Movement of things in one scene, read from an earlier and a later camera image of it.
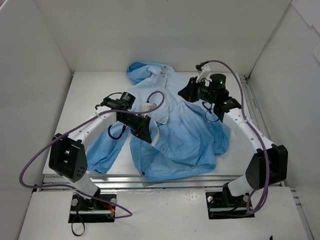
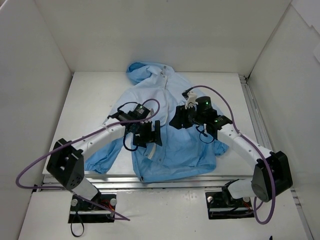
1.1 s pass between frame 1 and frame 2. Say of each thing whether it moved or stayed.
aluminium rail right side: stayed
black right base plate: stayed
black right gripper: moved
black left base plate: stayed
